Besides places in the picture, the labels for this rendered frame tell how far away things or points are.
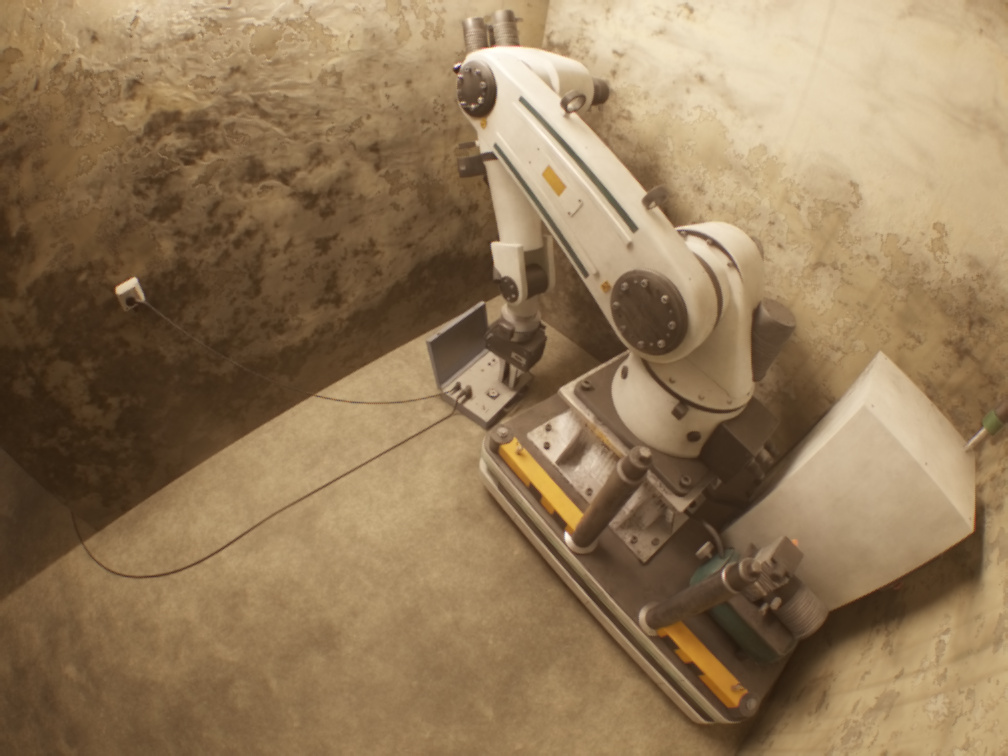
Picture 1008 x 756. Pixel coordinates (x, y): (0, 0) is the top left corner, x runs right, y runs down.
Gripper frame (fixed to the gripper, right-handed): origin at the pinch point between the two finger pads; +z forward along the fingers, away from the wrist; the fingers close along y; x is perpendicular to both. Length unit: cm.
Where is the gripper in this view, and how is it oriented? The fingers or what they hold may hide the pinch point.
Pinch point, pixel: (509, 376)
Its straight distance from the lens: 195.6
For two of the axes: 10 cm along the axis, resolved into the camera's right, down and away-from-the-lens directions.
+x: 5.9, -5.5, 5.9
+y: 8.0, 5.1, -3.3
